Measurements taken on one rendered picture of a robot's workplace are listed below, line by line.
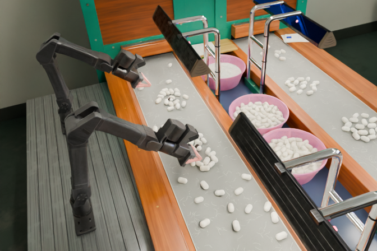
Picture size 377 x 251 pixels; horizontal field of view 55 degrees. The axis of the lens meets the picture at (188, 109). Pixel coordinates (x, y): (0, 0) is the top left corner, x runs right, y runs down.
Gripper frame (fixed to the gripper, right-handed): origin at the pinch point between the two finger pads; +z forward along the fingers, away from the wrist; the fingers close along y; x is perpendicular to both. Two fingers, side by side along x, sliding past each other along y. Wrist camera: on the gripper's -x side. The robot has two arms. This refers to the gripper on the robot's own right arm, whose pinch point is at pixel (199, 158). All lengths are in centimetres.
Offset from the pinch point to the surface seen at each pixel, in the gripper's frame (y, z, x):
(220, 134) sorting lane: 12.8, 12.0, -7.5
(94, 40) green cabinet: 93, -31, 7
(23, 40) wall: 178, -50, 61
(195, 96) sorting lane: 45.0, 11.6, -7.0
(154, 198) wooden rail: -13.1, -16.1, 13.8
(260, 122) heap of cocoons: 15.1, 27.6, -20.2
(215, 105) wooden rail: 30.4, 13.8, -12.3
